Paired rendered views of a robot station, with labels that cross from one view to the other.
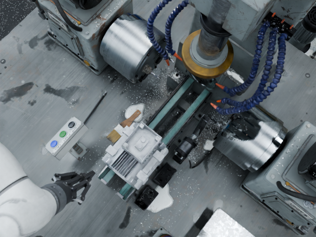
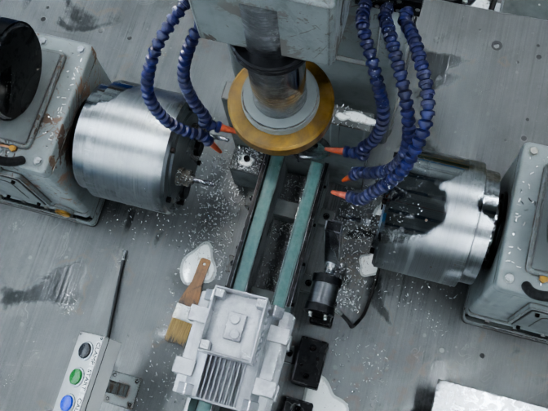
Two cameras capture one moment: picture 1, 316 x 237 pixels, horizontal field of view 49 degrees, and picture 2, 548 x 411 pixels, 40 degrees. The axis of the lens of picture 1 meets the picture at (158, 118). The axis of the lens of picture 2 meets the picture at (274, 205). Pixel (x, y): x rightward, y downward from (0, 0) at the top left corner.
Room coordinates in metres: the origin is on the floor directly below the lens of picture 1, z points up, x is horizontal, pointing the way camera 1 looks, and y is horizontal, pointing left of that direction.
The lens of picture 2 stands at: (0.03, -0.05, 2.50)
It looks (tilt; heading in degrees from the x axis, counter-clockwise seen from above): 72 degrees down; 355
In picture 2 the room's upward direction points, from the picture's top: 12 degrees counter-clockwise
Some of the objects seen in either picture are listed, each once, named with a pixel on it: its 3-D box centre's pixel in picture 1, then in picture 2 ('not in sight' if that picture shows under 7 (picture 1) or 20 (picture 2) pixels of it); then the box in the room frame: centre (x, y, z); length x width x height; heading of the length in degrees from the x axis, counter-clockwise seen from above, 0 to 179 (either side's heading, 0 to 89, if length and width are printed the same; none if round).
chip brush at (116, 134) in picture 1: (124, 125); (190, 300); (0.41, 0.15, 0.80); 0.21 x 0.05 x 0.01; 144
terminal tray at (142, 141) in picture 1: (141, 143); (235, 326); (0.27, 0.05, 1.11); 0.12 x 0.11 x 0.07; 149
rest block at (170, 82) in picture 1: (176, 79); (249, 167); (0.66, -0.06, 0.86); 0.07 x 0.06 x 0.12; 59
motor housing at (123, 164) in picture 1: (135, 155); (234, 353); (0.24, 0.07, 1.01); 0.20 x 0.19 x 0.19; 149
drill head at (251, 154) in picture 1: (254, 138); (445, 219); (0.37, -0.40, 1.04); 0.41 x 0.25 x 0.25; 59
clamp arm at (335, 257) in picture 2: (200, 128); (333, 245); (0.36, -0.17, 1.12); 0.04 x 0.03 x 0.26; 149
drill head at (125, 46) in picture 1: (126, 41); (120, 141); (0.73, 0.18, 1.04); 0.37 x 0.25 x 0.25; 59
